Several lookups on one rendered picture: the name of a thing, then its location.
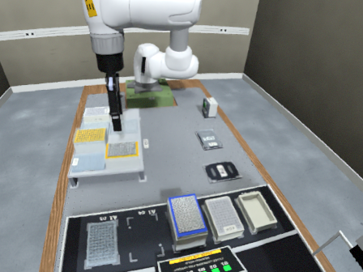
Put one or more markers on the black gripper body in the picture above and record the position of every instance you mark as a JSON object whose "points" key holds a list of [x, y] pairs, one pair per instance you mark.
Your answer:
{"points": [[110, 64]]}

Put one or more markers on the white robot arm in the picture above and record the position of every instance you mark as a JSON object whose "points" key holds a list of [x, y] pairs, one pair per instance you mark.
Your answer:
{"points": [[107, 19]]}

